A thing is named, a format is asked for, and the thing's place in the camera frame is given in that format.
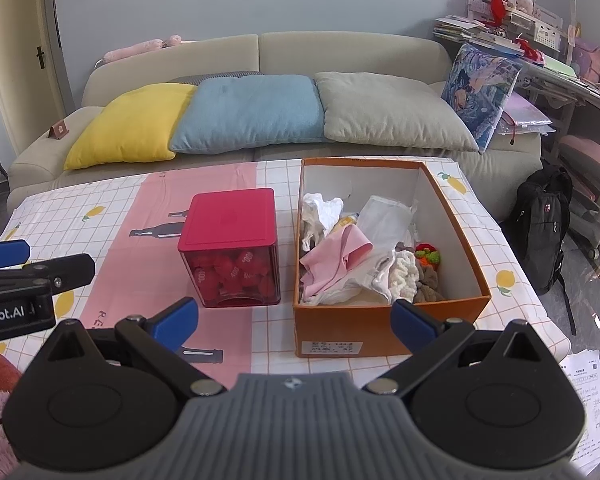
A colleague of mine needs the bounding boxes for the yellow pillow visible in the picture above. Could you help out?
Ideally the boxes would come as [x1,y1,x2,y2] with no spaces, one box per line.
[62,82,197,172]

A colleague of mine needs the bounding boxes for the pink office chair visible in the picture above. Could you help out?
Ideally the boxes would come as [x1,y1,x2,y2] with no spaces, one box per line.
[557,132,600,261]

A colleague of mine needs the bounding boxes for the pink plush toy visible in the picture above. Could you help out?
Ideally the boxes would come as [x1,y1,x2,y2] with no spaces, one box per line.
[102,35,183,63]

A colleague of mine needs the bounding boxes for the purple clear folder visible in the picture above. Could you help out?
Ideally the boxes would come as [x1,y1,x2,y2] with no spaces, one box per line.
[497,92,556,136]

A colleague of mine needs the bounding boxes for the brown towel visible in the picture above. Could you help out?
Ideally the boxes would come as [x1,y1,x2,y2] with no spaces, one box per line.
[412,264,447,305]

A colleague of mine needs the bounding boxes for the green folder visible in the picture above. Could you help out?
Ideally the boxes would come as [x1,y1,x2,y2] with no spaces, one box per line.
[542,55,578,78]

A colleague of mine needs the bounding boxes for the silver translucent pouch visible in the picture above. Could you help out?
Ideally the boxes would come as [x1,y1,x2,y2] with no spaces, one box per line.
[357,195,418,246]

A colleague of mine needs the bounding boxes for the printed paper sheets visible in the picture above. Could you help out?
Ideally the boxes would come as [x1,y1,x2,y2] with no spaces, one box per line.
[560,347,600,476]

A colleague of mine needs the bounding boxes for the white cloth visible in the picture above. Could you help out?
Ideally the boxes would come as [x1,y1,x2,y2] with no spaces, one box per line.
[305,255,397,307]

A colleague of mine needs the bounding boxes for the white knitted scrunchie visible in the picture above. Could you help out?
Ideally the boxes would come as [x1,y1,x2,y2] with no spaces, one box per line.
[386,249,422,302]

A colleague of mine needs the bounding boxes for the grey-green pillow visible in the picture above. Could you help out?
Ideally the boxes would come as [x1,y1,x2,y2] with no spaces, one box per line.
[314,71,481,153]

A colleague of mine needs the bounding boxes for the desk calendar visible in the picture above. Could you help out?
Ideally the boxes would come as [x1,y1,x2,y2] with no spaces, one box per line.
[532,27,561,51]

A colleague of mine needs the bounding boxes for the red lidded clear box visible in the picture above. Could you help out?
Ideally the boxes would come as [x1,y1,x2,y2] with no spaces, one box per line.
[177,187,282,308]

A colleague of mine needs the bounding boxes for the grey study desk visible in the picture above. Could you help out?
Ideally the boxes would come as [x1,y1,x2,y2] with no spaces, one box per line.
[517,55,600,111]

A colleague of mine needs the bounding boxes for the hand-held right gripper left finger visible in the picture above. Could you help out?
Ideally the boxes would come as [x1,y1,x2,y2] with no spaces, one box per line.
[42,296,228,395]

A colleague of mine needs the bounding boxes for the stack of papers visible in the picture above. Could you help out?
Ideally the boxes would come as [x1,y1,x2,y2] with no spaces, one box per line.
[434,16,488,41]

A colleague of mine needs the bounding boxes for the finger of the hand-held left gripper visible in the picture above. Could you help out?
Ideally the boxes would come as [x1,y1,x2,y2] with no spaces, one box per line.
[0,240,31,271]
[0,253,97,294]

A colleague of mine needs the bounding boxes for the cream door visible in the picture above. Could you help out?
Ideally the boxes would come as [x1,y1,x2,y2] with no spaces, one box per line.
[0,0,78,156]

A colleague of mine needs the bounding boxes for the anime printed pillow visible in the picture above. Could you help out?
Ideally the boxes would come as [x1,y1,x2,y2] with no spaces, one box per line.
[440,42,523,153]

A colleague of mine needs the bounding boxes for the blue pillow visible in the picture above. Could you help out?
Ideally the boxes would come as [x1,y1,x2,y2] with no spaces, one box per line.
[169,74,326,155]

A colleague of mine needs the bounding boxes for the purple unicorn plush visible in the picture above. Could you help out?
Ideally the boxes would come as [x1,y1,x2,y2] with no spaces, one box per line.
[570,32,600,91]

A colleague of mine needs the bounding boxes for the pink cloth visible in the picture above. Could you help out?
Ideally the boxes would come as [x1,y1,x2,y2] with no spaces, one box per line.
[300,223,374,302]

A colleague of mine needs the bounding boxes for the printed checked tablecloth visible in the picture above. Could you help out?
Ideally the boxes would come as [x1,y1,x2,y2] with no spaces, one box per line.
[0,156,571,401]

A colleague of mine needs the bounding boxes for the black backpack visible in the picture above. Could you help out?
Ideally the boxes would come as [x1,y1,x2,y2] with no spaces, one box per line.
[502,166,578,336]

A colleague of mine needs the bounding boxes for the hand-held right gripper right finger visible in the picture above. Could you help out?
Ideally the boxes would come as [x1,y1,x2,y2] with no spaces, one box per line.
[362,299,558,394]

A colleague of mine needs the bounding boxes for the small red ornament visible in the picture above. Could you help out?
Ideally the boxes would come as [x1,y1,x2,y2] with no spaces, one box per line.
[515,35,546,63]

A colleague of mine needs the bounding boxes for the orange cardboard box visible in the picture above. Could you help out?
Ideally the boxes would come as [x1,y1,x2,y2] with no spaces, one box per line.
[292,156,492,358]

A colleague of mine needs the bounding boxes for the orange crochet toy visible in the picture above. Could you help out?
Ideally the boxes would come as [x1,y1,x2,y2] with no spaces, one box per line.
[414,242,442,267]

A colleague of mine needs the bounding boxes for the beige fabric sofa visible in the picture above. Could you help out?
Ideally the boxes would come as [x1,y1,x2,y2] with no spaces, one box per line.
[6,31,543,211]

